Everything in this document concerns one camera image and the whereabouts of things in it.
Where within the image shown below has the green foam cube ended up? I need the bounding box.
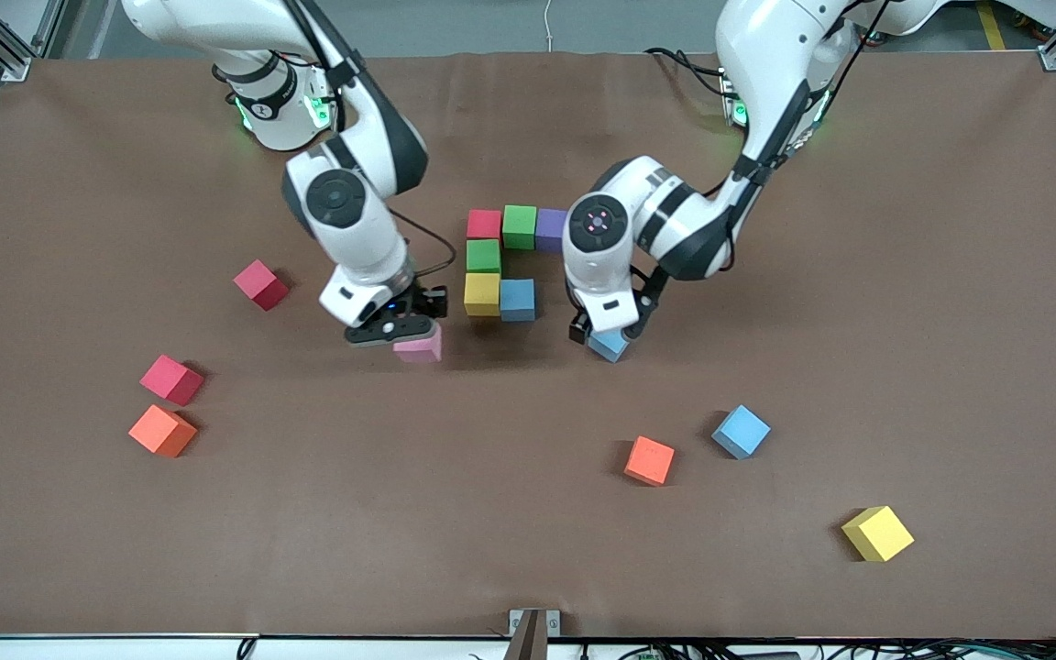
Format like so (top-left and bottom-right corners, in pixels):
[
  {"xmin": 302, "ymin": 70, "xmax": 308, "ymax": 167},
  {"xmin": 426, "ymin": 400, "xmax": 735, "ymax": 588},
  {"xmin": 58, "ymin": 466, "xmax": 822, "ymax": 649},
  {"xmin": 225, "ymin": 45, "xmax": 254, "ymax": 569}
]
[
  {"xmin": 502, "ymin": 204, "xmax": 539, "ymax": 250},
  {"xmin": 466, "ymin": 238, "xmax": 504, "ymax": 275}
]

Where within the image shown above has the left arm base connector panel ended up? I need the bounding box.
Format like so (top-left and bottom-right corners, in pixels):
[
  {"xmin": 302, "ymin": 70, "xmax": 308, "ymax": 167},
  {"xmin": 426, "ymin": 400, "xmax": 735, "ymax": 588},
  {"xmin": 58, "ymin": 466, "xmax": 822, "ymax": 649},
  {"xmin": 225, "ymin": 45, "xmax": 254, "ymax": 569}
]
[{"xmin": 720, "ymin": 69, "xmax": 749, "ymax": 127}]

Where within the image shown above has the black cable bundle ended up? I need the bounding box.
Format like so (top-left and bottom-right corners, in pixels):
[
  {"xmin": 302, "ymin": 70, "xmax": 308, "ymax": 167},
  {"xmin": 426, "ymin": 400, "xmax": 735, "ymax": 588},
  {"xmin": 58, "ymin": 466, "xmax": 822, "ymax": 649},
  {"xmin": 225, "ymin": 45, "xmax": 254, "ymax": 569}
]
[{"xmin": 574, "ymin": 639, "xmax": 1056, "ymax": 660}]

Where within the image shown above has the yellow foam cube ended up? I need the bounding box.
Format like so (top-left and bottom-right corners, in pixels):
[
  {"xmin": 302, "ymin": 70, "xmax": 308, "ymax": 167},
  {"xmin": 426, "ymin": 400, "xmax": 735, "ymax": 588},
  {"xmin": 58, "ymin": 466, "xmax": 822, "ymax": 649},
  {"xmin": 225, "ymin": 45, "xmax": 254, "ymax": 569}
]
[
  {"xmin": 841, "ymin": 505, "xmax": 916, "ymax": 563},
  {"xmin": 464, "ymin": 272, "xmax": 502, "ymax": 317}
]

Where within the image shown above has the purple foam cube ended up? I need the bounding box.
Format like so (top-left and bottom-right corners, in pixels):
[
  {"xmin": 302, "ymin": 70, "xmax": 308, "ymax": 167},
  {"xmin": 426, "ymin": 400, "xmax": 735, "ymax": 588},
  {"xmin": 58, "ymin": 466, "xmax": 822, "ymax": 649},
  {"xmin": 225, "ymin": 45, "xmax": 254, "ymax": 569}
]
[{"xmin": 534, "ymin": 208, "xmax": 570, "ymax": 255}]

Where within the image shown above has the brown table cover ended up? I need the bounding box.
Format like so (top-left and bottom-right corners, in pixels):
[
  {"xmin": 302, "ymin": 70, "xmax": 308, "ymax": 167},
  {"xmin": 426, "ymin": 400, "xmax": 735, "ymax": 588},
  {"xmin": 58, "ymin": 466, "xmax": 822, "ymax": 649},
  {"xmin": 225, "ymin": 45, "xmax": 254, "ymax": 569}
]
[{"xmin": 0, "ymin": 48, "xmax": 1056, "ymax": 640}]

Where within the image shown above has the blue foam cube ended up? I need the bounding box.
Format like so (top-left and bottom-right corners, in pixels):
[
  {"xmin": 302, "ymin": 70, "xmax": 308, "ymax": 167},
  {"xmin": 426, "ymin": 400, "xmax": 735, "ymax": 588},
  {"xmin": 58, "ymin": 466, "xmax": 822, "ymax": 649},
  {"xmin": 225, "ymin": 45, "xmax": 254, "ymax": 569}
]
[
  {"xmin": 500, "ymin": 279, "xmax": 537, "ymax": 323},
  {"xmin": 588, "ymin": 330, "xmax": 630, "ymax": 364},
  {"xmin": 710, "ymin": 404, "xmax": 772, "ymax": 460}
]

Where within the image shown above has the right arm base connector panel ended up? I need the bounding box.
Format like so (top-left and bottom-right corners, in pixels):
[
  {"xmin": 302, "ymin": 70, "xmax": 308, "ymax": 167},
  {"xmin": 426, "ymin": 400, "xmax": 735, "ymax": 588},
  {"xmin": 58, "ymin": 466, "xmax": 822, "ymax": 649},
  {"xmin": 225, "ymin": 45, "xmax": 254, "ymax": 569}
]
[{"xmin": 303, "ymin": 73, "xmax": 341, "ymax": 129}]

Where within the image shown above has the black left base cable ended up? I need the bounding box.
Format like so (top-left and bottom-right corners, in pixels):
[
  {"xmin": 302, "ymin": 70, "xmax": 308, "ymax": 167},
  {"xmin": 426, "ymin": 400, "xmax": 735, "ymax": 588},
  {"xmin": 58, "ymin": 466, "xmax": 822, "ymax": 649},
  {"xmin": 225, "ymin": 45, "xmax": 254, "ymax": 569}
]
[{"xmin": 643, "ymin": 46, "xmax": 732, "ymax": 98}]

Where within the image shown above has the orange foam cube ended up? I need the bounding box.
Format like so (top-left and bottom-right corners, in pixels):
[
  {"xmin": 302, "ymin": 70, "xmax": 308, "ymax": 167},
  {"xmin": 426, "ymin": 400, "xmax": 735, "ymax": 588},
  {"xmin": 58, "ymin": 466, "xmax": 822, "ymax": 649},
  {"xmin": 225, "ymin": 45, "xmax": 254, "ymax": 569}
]
[
  {"xmin": 623, "ymin": 435, "xmax": 676, "ymax": 487},
  {"xmin": 127, "ymin": 404, "xmax": 199, "ymax": 458}
]

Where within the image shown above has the grey metal bracket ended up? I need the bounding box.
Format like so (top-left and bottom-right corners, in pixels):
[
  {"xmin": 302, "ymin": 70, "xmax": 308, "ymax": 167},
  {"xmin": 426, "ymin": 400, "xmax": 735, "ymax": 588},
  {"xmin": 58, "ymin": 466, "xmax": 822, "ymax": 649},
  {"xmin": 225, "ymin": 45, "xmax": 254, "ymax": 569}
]
[{"xmin": 503, "ymin": 608, "xmax": 563, "ymax": 660}]

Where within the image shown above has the pink foam cube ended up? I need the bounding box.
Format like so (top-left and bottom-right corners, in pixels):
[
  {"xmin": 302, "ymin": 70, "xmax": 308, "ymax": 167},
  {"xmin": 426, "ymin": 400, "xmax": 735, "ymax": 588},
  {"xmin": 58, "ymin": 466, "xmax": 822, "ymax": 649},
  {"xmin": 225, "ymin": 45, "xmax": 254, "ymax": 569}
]
[{"xmin": 393, "ymin": 323, "xmax": 444, "ymax": 364}]

